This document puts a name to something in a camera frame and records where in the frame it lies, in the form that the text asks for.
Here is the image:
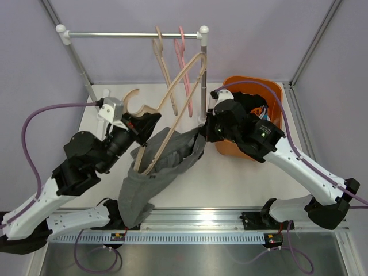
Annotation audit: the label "orange plastic basket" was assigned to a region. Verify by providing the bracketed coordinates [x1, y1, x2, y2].
[214, 75, 284, 159]

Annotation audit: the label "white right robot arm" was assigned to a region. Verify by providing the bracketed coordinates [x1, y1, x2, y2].
[202, 99, 360, 230]

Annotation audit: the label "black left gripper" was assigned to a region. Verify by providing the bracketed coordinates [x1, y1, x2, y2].
[96, 111, 162, 174]

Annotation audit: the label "beige hanger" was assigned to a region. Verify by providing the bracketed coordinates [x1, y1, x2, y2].
[152, 26, 178, 116]
[121, 52, 208, 175]

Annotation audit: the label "metal clothes rack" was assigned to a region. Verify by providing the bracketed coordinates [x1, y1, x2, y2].
[55, 24, 209, 122]

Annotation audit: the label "blue orange patterned shorts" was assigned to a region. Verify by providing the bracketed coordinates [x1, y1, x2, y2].
[251, 105, 271, 121]

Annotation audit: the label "grey shorts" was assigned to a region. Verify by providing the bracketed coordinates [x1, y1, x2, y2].
[117, 126, 206, 228]

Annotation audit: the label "aluminium mounting rail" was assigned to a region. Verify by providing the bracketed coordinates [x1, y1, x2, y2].
[37, 208, 350, 233]

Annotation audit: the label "pink plastic hanger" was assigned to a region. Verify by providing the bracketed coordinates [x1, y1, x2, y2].
[173, 25, 194, 117]

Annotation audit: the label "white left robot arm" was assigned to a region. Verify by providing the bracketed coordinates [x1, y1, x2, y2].
[1, 113, 161, 255]

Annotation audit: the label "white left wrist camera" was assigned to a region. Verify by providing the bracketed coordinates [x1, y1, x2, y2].
[97, 97, 124, 125]

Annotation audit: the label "black shorts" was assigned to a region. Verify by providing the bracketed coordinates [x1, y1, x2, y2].
[233, 92, 268, 113]

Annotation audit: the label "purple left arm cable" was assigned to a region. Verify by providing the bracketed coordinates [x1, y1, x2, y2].
[0, 101, 123, 273]

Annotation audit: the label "white slotted cable duct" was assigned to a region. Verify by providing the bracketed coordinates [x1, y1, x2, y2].
[50, 232, 266, 244]

